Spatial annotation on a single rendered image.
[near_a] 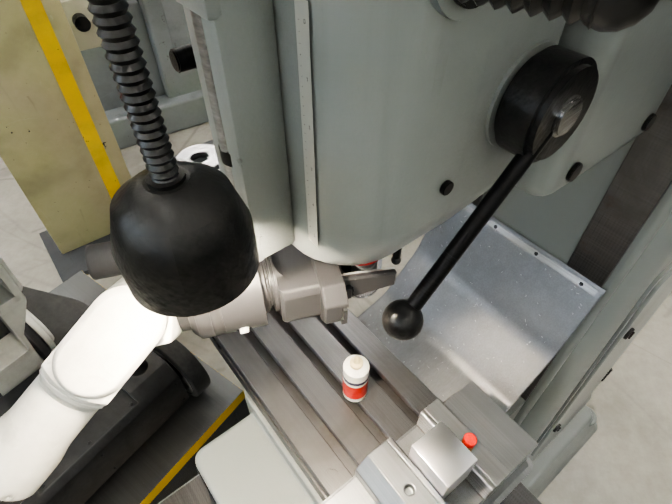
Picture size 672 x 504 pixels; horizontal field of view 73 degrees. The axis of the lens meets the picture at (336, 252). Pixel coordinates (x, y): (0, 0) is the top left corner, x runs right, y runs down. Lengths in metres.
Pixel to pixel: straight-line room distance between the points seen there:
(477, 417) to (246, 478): 0.40
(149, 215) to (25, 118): 1.95
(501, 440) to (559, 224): 0.34
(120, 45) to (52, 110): 1.98
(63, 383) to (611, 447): 1.77
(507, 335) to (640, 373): 1.34
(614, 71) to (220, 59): 0.27
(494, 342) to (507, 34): 0.66
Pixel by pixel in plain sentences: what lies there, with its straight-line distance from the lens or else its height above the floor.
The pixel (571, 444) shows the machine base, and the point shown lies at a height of 0.18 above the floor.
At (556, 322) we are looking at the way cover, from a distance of 0.84.
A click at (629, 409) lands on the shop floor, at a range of 2.07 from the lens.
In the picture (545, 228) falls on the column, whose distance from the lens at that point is 0.81.
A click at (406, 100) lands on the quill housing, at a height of 1.49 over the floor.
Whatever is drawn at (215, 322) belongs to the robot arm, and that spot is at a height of 1.25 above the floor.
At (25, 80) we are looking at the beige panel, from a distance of 2.12.
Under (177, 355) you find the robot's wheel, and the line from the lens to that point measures 1.25.
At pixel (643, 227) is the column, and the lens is 0.74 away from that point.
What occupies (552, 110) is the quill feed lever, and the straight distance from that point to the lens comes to 0.31.
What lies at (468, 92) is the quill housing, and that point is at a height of 1.48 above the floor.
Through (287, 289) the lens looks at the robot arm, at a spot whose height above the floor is 1.26.
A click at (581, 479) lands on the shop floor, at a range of 1.86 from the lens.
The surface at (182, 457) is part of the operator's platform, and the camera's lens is 1.34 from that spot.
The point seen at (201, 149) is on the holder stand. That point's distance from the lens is 0.94.
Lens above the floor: 1.61
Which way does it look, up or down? 46 degrees down
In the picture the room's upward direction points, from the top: straight up
